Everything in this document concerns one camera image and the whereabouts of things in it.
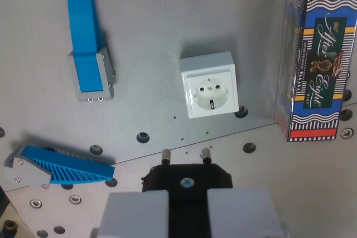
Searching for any black fixture with brass nut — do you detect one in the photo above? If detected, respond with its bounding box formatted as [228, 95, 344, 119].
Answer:
[0, 184, 18, 238]

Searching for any After Eight mint box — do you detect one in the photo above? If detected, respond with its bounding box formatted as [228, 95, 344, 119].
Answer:
[274, 0, 357, 143]

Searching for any white wall socket box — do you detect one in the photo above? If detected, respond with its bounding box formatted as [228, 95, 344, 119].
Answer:
[179, 51, 240, 119]

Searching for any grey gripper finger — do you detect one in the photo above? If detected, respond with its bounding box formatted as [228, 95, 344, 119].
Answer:
[91, 190, 170, 238]
[207, 188, 290, 238]

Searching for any black two-pin power plug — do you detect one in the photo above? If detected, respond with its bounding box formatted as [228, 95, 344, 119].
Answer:
[141, 148, 234, 238]

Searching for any aluminium base plate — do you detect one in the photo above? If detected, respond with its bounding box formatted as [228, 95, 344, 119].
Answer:
[0, 0, 291, 166]

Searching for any blue finray finger grey base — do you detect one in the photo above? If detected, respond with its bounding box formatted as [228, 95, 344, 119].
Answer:
[3, 143, 116, 190]
[66, 0, 117, 103]

